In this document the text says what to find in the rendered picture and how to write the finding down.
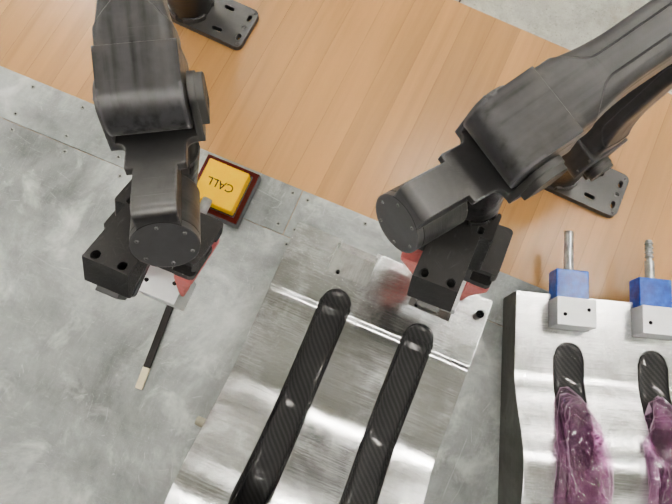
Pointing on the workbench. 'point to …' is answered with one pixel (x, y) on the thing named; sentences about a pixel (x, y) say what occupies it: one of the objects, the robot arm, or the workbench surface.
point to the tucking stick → (154, 347)
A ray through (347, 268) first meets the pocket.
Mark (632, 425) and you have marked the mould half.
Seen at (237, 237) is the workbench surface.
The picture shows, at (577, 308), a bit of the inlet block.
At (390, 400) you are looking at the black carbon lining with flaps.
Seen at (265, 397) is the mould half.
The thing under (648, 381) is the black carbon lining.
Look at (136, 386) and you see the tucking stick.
